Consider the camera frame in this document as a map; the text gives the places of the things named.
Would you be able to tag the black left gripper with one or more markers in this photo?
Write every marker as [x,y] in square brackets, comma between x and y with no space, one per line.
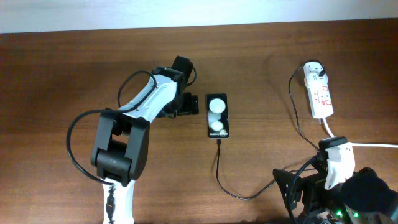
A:
[190,103]

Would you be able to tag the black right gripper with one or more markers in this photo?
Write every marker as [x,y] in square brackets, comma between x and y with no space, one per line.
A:
[313,185]

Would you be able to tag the black smartphone with lit screen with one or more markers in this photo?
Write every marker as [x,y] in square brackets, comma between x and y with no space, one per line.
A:
[218,117]

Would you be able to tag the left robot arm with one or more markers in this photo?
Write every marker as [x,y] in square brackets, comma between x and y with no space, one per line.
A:
[122,139]

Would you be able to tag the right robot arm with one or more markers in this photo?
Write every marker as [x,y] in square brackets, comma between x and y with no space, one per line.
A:
[364,198]

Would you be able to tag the white USB charger plug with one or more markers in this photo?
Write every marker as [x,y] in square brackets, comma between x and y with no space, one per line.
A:
[315,74]

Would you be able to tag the white power strip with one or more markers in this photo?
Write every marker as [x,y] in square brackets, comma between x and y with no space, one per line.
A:
[320,101]

